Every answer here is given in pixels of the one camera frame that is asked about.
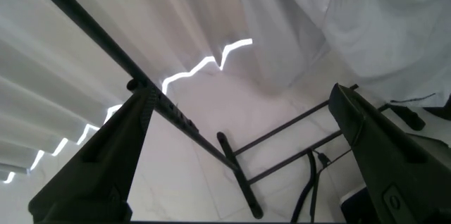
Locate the black cable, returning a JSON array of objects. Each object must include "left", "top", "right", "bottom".
[
  {"left": 309, "top": 148, "right": 353, "bottom": 223},
  {"left": 290, "top": 149, "right": 318, "bottom": 223}
]

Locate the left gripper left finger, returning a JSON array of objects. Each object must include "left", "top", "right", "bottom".
[{"left": 27, "top": 85, "right": 157, "bottom": 224}]

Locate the white curtain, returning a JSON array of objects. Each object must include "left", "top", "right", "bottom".
[{"left": 0, "top": 0, "right": 258, "bottom": 185}]

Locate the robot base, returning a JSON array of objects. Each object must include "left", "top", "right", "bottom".
[{"left": 340, "top": 183, "right": 381, "bottom": 224}]

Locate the black clothes rack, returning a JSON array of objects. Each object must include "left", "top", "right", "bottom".
[{"left": 19, "top": 0, "right": 427, "bottom": 220}]

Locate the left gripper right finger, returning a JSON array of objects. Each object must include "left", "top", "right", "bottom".
[{"left": 328, "top": 82, "right": 451, "bottom": 224}]

